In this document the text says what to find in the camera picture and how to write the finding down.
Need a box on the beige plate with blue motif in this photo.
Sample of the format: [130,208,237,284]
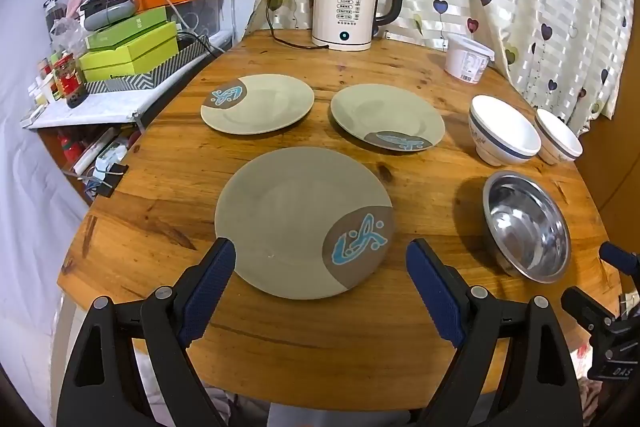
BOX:
[215,147,396,300]
[200,74,315,136]
[330,84,446,152]

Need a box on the black kettle power cable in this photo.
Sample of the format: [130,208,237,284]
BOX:
[267,0,331,50]

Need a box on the small white blue-striped bowl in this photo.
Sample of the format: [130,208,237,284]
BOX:
[534,108,584,165]

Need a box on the lime green box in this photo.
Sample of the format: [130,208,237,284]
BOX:
[80,22,180,78]

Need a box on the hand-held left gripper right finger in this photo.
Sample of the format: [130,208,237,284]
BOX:
[406,238,583,427]

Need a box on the black binder clip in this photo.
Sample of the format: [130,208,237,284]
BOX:
[94,162,129,198]

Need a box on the red can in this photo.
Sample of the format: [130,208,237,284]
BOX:
[54,54,83,100]

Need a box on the zigzag patterned box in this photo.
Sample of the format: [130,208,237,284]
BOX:
[85,41,208,95]

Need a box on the stainless steel bowl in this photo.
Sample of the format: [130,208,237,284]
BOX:
[482,171,572,284]

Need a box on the dark green flat box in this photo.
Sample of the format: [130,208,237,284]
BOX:
[84,6,168,52]

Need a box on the white rolled package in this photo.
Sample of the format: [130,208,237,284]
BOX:
[74,127,117,176]

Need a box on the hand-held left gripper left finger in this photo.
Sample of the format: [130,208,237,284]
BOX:
[57,238,236,427]

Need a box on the white plastic tub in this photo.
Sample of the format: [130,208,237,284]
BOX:
[445,33,496,85]

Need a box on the cream electric kettle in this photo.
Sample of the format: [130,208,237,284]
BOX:
[310,0,406,52]

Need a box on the large white blue-striped bowl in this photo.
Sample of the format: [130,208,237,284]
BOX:
[469,95,542,166]

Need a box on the white shelf board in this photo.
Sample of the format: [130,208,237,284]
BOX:
[20,87,157,130]

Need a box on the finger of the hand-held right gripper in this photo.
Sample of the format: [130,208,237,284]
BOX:
[561,287,618,333]
[599,241,640,280]

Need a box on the red bottle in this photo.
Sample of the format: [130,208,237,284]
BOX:
[60,133,84,168]

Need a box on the grey pouch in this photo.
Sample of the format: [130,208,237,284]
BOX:
[82,0,138,31]

